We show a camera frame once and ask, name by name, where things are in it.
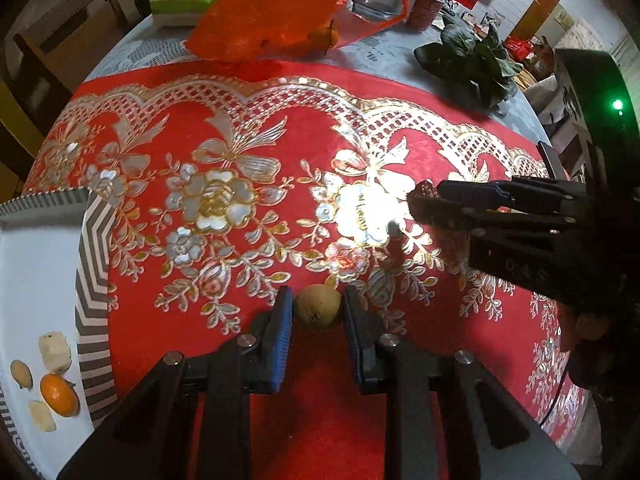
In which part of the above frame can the brown longan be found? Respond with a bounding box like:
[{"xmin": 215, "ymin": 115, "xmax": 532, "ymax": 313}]
[{"xmin": 10, "ymin": 360, "xmax": 34, "ymax": 390}]

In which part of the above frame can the small orange tangerine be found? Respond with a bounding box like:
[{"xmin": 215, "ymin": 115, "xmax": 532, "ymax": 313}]
[{"xmin": 39, "ymin": 373, "xmax": 79, "ymax": 417}]

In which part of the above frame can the grey lace tablecloth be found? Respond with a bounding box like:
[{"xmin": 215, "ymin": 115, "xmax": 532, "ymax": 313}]
[{"xmin": 88, "ymin": 16, "xmax": 550, "ymax": 143}]

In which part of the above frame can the red floral table mat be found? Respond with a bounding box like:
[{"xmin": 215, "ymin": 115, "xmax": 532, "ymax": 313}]
[{"xmin": 25, "ymin": 62, "xmax": 587, "ymax": 448}]

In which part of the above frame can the brown longan fruit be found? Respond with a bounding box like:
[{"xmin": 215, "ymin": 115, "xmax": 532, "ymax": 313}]
[{"xmin": 295, "ymin": 284, "xmax": 341, "ymax": 328}]

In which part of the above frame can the striped white tray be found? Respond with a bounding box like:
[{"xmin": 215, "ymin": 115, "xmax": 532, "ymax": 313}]
[{"xmin": 1, "ymin": 188, "xmax": 117, "ymax": 479}]

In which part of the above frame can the pale sugarcane piece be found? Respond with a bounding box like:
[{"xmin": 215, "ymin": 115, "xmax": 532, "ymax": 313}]
[{"xmin": 38, "ymin": 332, "xmax": 72, "ymax": 374}]

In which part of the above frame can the pale sugarcane slice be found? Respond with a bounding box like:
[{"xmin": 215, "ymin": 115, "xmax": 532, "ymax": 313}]
[{"xmin": 28, "ymin": 401, "xmax": 56, "ymax": 432}]

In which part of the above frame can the red patterned mug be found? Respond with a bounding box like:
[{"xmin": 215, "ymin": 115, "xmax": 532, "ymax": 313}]
[{"xmin": 406, "ymin": 0, "xmax": 445, "ymax": 32}]

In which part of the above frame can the green leafy vegetable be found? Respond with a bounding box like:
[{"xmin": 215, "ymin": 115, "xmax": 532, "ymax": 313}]
[{"xmin": 413, "ymin": 16, "xmax": 523, "ymax": 110}]

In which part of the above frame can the wooden chair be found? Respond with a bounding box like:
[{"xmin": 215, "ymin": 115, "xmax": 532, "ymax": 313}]
[{"xmin": 1, "ymin": 0, "xmax": 130, "ymax": 182}]

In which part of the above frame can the orange plastic bag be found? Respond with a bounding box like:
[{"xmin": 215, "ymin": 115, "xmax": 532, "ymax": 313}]
[{"xmin": 186, "ymin": 0, "xmax": 410, "ymax": 62}]

